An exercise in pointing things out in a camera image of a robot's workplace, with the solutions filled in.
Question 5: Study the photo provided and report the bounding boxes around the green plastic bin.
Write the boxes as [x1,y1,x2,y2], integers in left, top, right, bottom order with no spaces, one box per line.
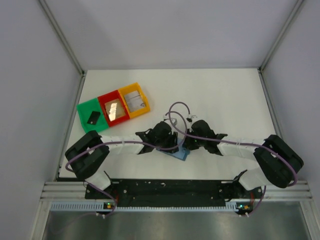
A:
[76,98,109,133]

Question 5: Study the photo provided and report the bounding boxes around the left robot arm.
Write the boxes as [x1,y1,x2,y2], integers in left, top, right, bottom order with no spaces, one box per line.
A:
[65,121,179,199]

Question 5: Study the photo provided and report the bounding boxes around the black credit card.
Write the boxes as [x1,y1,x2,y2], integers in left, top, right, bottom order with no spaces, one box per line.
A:
[87,111,101,125]

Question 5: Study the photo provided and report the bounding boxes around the gold cards in red bin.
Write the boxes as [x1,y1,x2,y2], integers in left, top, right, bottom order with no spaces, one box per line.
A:
[104,98,126,122]

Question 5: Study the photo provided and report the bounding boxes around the blue leather card holder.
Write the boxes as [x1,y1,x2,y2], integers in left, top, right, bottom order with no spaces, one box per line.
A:
[156,137,191,161]

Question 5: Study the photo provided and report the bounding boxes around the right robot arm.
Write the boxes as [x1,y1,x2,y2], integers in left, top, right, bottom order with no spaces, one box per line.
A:
[182,120,304,198]

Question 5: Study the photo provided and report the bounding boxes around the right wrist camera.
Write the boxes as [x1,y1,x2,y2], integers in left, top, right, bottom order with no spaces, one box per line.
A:
[186,114,198,123]

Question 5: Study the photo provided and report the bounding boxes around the silver cards in yellow bin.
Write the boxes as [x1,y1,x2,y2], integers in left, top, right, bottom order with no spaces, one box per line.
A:
[124,90,146,113]

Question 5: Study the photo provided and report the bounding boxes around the white cable duct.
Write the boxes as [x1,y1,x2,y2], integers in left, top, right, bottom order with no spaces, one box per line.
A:
[49,201,253,213]

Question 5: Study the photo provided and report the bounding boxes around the yellow plastic bin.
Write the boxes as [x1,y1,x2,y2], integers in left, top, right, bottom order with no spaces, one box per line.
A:
[118,82,150,119]

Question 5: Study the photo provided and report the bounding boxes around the red plastic bin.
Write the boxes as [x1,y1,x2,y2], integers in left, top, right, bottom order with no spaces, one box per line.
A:
[97,90,130,127]

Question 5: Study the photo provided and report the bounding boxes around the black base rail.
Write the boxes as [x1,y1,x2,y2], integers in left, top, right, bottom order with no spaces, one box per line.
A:
[83,177,262,208]

